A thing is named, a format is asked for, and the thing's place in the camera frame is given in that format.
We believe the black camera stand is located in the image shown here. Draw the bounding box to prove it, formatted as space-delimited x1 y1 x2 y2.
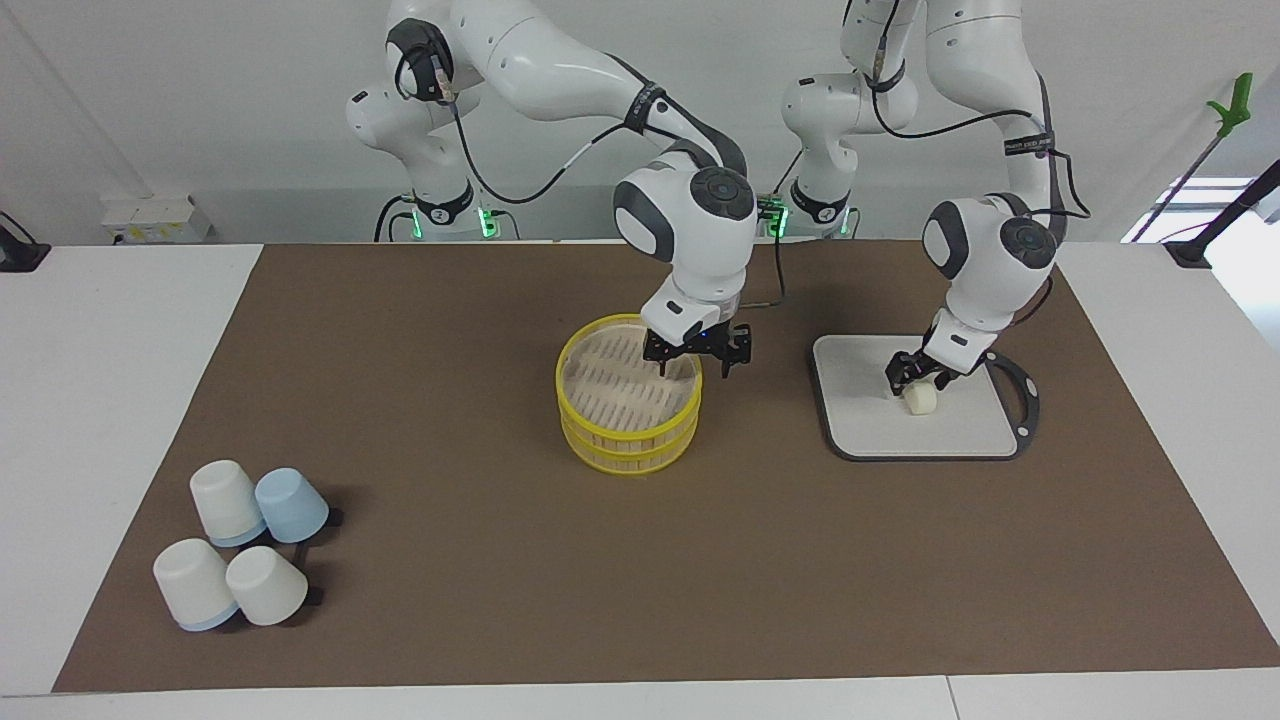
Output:
1165 160 1280 269

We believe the grey cutting board dark rim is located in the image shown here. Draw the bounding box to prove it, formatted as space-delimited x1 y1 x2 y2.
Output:
812 333 1041 463

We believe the brown table mat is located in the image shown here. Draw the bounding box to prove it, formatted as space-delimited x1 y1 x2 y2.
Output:
52 238 1280 693

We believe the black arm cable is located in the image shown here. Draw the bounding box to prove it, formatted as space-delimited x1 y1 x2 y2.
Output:
395 45 791 306
868 0 1091 219

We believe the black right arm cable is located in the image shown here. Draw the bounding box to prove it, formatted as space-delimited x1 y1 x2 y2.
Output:
395 45 791 306

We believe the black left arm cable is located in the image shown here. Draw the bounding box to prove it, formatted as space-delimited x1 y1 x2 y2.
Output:
868 0 1091 219

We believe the white plastic cup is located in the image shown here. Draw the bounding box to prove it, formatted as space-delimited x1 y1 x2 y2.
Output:
153 538 241 632
190 460 269 548
225 546 309 627

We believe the light blue plastic cup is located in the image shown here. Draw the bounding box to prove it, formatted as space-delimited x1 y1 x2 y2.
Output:
255 468 330 544

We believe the white power strip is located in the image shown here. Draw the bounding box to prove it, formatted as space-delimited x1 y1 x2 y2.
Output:
100 195 213 244

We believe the yellow bamboo steamer lid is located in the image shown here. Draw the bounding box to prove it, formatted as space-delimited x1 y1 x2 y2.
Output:
556 313 703 446

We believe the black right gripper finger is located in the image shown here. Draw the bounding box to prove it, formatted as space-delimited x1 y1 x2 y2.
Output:
702 328 753 379
643 340 691 379

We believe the green tipped pole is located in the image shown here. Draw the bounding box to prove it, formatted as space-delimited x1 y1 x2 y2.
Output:
1130 72 1254 241

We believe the black table clamp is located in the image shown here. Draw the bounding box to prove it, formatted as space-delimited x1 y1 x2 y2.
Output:
0 212 51 273

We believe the yellow bamboo steamer base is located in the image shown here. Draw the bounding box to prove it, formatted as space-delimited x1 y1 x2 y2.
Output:
560 410 699 476

